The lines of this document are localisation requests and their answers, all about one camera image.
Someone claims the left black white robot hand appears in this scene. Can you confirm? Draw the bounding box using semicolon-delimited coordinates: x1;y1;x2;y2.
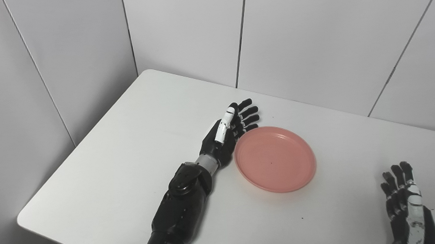
196;98;263;170

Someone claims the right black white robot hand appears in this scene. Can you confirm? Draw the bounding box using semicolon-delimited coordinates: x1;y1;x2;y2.
378;159;435;244

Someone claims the pink round plate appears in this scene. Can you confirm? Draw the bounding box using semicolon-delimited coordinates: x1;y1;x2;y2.
232;123;319;196

